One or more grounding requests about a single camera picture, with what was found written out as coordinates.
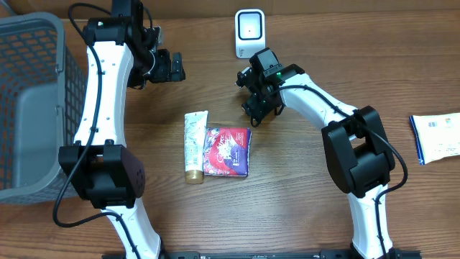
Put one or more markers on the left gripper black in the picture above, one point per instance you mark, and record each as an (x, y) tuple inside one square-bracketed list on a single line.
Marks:
[(164, 72)]

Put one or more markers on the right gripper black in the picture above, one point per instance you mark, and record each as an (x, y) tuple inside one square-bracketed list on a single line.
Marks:
[(254, 109)]

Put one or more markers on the white tube gold cap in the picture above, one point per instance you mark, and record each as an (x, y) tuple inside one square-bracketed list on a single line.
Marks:
[(195, 127)]

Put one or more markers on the red purple tissue pack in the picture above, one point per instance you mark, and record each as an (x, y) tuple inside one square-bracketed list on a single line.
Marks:
[(226, 151)]

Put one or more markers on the orange cream snack bag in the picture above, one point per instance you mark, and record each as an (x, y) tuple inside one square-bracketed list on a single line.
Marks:
[(436, 136)]

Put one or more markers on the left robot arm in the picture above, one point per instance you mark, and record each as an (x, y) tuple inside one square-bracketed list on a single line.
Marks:
[(124, 51)]

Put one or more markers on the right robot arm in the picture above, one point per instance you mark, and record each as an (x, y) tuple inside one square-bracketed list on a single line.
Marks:
[(358, 156)]

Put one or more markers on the white barcode scanner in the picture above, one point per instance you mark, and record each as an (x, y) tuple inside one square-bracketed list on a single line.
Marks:
[(250, 32)]

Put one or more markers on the dark grey plastic basket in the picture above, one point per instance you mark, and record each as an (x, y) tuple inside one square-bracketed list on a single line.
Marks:
[(42, 96)]

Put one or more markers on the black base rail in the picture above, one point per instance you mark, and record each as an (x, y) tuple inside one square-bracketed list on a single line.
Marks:
[(324, 254)]

